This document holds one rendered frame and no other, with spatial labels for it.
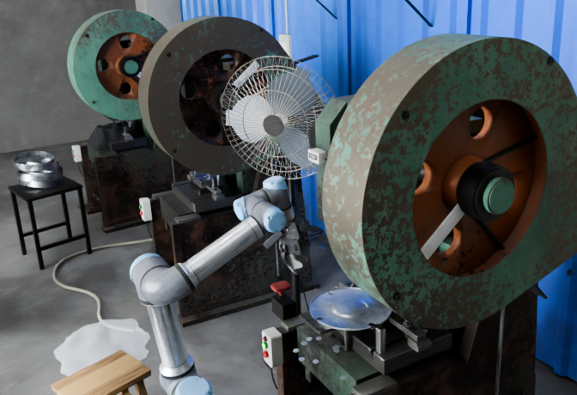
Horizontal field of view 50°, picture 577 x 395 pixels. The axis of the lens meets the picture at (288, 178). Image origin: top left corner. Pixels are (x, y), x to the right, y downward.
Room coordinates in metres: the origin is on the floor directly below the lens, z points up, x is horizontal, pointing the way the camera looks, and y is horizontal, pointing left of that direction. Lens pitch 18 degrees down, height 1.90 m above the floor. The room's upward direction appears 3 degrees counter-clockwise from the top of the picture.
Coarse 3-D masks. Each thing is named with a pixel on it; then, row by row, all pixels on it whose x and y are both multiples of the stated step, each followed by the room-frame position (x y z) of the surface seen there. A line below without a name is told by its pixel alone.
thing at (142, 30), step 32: (96, 32) 4.55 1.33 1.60; (128, 32) 4.67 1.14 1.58; (160, 32) 4.80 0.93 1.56; (96, 64) 4.61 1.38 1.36; (128, 64) 4.59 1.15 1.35; (96, 96) 4.52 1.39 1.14; (128, 96) 4.72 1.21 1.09; (96, 160) 4.68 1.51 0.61; (128, 160) 4.82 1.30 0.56; (160, 160) 4.96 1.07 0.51; (96, 192) 5.13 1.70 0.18; (128, 192) 4.80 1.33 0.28; (128, 224) 4.73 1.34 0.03
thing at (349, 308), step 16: (352, 288) 2.07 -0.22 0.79; (320, 304) 1.96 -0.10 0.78; (336, 304) 1.95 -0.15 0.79; (352, 304) 1.94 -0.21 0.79; (368, 304) 1.95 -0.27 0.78; (320, 320) 1.85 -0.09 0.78; (336, 320) 1.85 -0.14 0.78; (352, 320) 1.84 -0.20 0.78; (368, 320) 1.84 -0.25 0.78; (384, 320) 1.83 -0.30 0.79
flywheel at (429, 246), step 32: (448, 128) 1.60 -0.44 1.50; (512, 128) 1.72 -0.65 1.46; (448, 160) 1.61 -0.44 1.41; (480, 160) 1.62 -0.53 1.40; (512, 160) 1.73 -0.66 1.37; (544, 160) 1.75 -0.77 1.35; (416, 192) 1.57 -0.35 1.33; (448, 192) 1.58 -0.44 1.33; (480, 192) 1.51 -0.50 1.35; (512, 192) 1.53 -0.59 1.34; (416, 224) 1.55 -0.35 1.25; (448, 224) 1.54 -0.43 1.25; (512, 224) 1.73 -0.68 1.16; (448, 256) 1.62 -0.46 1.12; (480, 256) 1.67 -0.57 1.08
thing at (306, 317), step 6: (306, 312) 1.92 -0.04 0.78; (300, 318) 1.89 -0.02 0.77; (306, 318) 1.88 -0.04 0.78; (312, 318) 1.87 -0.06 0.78; (318, 318) 1.87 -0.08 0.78; (312, 324) 1.84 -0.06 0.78; (318, 324) 1.83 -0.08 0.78; (318, 330) 1.80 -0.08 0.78; (324, 330) 1.79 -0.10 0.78; (330, 330) 1.80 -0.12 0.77; (336, 330) 1.91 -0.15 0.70; (342, 330) 1.88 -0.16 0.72; (360, 330) 1.89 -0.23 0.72; (336, 336) 1.91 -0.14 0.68; (342, 336) 1.88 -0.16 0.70; (348, 336) 1.86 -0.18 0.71; (336, 342) 1.91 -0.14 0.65; (342, 342) 1.87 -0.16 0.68; (348, 342) 1.86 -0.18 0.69; (348, 348) 1.86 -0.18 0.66
